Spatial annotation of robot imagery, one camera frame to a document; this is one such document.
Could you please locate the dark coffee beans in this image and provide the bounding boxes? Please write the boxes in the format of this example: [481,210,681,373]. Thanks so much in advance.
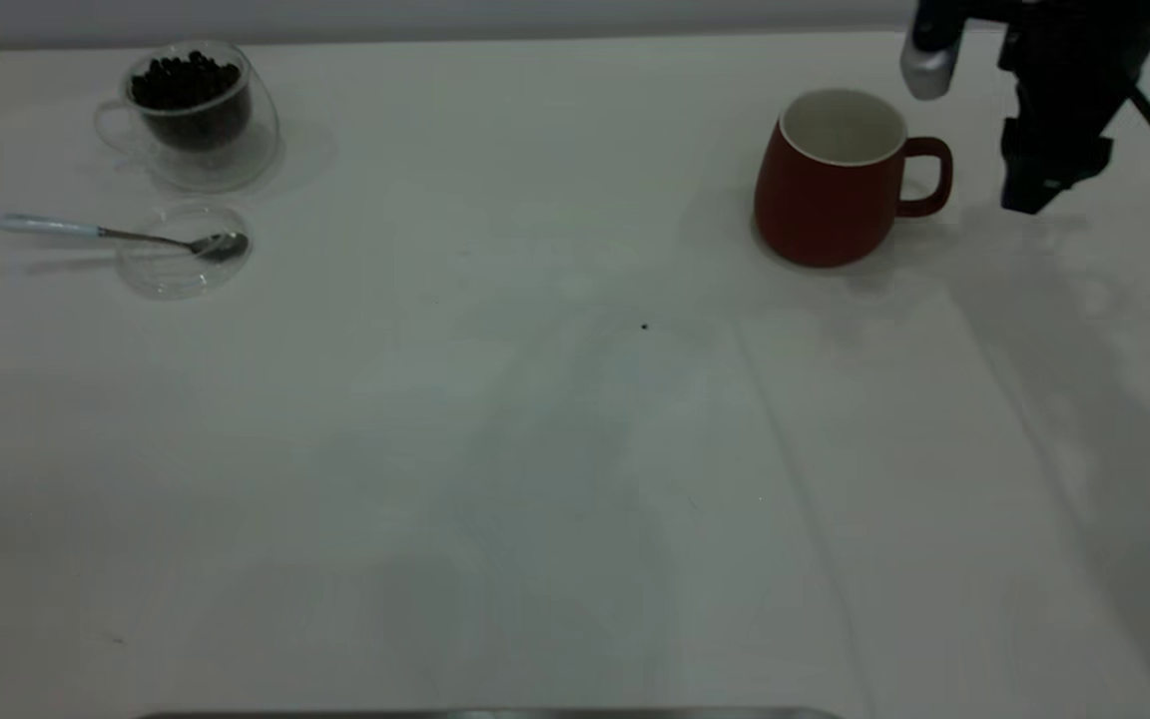
[131,50,253,153]

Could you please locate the red ceramic mug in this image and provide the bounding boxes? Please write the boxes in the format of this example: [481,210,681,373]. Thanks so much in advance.
[754,90,954,269]

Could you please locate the clear glass cup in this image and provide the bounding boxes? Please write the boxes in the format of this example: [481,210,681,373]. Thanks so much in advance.
[94,40,282,194]

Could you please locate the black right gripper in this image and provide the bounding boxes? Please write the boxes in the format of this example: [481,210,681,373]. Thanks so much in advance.
[974,0,1150,216]

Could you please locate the spoon with pale blue handle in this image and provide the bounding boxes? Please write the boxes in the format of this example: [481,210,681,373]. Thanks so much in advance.
[0,214,251,266]

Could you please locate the clear round glass lid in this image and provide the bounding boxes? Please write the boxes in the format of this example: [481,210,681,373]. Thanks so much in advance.
[116,200,255,301]

